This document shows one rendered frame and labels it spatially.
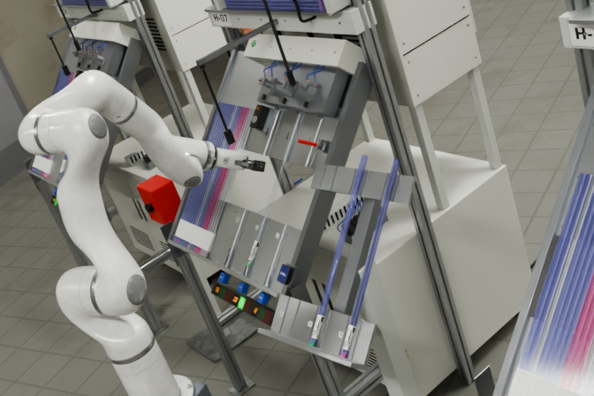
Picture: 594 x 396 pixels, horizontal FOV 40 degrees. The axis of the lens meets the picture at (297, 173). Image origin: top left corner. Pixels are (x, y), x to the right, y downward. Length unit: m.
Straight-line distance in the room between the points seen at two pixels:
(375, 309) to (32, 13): 5.11
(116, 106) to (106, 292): 0.45
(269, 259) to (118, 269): 0.64
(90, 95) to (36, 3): 4.96
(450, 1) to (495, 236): 0.83
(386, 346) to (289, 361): 1.08
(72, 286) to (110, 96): 0.46
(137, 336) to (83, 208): 0.34
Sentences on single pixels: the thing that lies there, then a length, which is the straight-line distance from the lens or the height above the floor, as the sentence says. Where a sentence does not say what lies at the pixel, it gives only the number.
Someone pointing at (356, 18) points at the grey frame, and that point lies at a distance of 2.30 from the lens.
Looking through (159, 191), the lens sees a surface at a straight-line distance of 3.21.
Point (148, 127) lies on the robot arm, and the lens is 2.15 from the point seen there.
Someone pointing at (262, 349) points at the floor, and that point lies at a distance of 3.46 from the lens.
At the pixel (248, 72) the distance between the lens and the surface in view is 2.83.
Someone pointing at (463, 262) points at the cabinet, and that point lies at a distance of 2.83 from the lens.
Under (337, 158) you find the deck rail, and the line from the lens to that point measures 2.36.
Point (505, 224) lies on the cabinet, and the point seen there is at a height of 0.42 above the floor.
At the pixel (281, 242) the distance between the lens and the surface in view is 2.43.
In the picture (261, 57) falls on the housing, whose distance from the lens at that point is 2.66.
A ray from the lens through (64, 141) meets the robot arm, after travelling 1.91.
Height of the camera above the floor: 1.98
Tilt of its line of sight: 25 degrees down
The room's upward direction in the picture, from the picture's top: 20 degrees counter-clockwise
